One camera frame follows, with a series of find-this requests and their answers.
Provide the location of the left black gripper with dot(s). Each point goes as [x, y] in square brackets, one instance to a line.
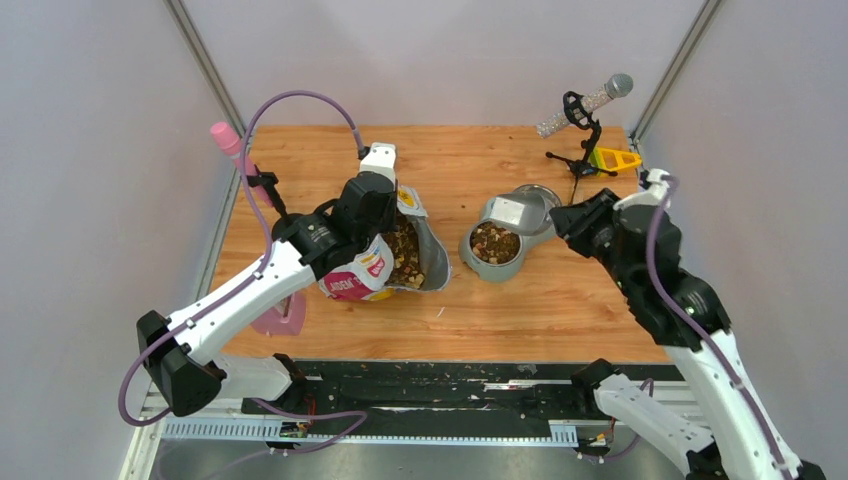
[389, 221]

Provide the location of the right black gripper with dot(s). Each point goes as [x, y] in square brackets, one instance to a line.
[572, 220]

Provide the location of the pet food bag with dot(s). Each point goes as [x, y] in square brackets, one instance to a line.
[411, 258]

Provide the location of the metal scoop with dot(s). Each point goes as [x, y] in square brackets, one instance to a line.
[505, 212]

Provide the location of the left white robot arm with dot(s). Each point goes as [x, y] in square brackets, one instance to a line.
[183, 350]

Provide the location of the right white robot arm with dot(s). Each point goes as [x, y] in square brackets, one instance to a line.
[738, 441]

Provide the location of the grey double pet feeder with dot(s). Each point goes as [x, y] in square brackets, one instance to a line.
[500, 273]

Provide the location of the rear steel bowl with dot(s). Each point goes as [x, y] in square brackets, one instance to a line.
[537, 201]

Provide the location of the steel bowl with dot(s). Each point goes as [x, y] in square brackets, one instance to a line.
[494, 245]
[537, 201]

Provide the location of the yellow plastic triangle toy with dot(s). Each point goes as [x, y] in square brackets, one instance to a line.
[609, 162]

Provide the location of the front steel bowl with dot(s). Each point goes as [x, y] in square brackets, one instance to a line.
[494, 245]

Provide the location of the black tripod mic stand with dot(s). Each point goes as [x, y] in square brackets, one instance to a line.
[586, 146]

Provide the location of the pink block holder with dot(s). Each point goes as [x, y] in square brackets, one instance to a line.
[285, 318]

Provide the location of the glitter silver microphone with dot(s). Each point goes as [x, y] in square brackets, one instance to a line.
[617, 86]

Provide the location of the pink microphone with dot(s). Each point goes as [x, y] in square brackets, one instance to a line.
[230, 143]

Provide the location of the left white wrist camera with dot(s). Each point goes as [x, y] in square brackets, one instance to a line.
[380, 159]

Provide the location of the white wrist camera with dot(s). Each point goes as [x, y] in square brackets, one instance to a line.
[657, 187]
[380, 159]

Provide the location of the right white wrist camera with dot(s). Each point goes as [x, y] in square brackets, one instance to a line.
[657, 187]

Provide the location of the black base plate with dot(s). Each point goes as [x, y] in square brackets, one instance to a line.
[439, 399]

